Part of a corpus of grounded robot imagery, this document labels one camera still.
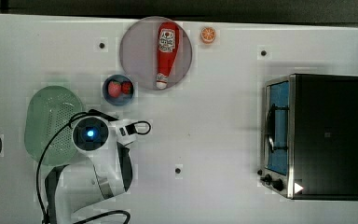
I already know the red plush ketchup bottle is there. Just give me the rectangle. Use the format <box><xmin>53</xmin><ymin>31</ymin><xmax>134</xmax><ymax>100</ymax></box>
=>
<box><xmin>156</xmin><ymin>22</ymin><xmax>180</xmax><ymax>90</ymax></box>

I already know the dark red plush strawberry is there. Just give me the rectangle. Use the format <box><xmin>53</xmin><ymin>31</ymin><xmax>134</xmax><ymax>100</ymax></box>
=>
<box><xmin>121</xmin><ymin>81</ymin><xmax>133</xmax><ymax>94</ymax></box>

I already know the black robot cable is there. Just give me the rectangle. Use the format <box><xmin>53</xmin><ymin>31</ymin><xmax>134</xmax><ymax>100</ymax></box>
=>
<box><xmin>35</xmin><ymin>112</ymin><xmax>131</xmax><ymax>224</ymax></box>

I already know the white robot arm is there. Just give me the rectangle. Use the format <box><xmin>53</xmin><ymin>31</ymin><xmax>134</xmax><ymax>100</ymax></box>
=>
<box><xmin>42</xmin><ymin>109</ymin><xmax>151</xmax><ymax>224</ymax></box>

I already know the light red plush strawberry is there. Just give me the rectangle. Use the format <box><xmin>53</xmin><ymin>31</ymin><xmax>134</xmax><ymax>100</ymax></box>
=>
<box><xmin>107</xmin><ymin>81</ymin><xmax>121</xmax><ymax>98</ymax></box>

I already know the green perforated colander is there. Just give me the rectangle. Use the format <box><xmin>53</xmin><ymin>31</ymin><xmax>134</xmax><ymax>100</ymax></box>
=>
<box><xmin>24</xmin><ymin>86</ymin><xmax>83</xmax><ymax>166</ymax></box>

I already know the silver black toaster oven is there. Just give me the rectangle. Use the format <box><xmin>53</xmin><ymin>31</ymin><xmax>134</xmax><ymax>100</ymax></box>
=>
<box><xmin>257</xmin><ymin>74</ymin><xmax>358</xmax><ymax>201</ymax></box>

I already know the blue bowl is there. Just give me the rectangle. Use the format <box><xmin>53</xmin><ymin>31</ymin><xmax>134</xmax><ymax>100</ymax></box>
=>
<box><xmin>102</xmin><ymin>75</ymin><xmax>135</xmax><ymax>106</ymax></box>

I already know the grey round plate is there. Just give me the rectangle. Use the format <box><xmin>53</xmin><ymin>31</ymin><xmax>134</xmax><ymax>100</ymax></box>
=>
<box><xmin>119</xmin><ymin>17</ymin><xmax>192</xmax><ymax>91</ymax></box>

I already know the orange slice toy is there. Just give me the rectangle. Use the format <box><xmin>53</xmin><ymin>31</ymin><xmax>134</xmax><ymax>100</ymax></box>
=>
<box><xmin>200</xmin><ymin>27</ymin><xmax>216</xmax><ymax>44</ymax></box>

